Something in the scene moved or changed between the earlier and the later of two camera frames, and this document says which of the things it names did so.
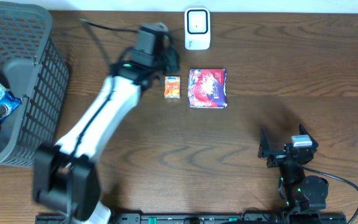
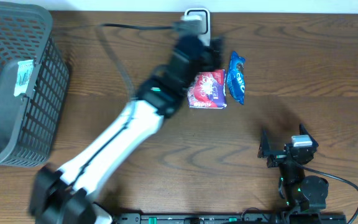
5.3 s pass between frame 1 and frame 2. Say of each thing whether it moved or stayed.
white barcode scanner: stayed
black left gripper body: moved
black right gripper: stayed
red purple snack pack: stayed
